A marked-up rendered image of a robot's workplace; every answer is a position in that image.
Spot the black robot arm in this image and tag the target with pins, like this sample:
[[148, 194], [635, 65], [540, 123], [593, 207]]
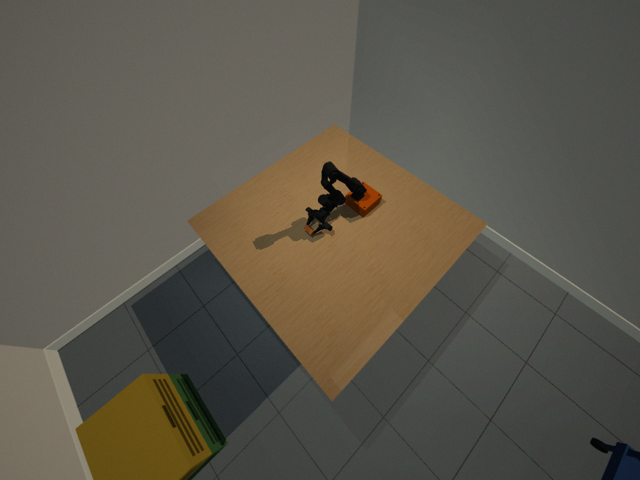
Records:
[[335, 197]]

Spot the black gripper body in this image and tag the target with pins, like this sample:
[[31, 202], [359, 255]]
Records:
[[324, 224]]

